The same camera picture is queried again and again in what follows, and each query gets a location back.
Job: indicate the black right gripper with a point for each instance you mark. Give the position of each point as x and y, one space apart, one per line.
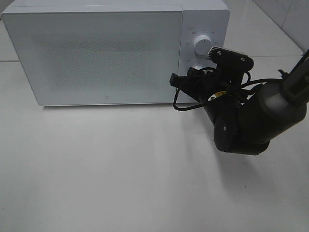
200 84

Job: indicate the white timer knob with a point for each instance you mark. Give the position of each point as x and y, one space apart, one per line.
198 67

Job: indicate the upper white power knob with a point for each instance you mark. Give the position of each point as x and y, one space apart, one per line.
202 44

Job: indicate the white microwave door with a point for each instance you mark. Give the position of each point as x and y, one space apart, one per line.
97 58

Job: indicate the white microwave oven body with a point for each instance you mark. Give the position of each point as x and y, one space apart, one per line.
198 17

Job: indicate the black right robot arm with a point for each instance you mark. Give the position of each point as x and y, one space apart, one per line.
246 115

